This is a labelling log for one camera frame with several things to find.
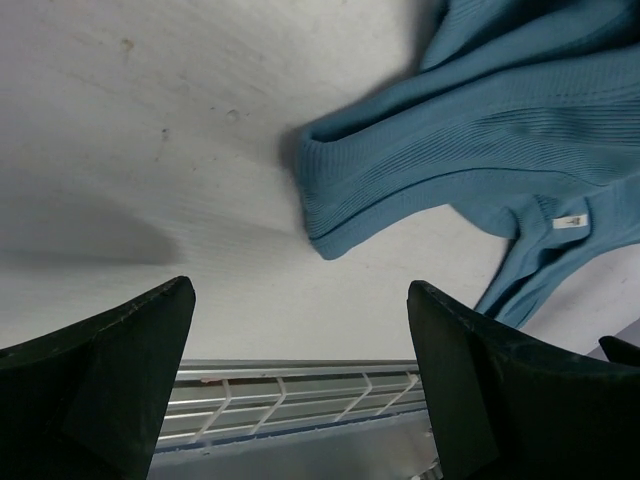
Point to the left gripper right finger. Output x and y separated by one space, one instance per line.
505 405

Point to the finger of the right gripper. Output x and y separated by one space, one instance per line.
619 351

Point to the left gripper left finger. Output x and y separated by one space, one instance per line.
88 401

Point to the teal tank top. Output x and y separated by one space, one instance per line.
523 116

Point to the aluminium rail frame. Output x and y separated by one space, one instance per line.
296 420

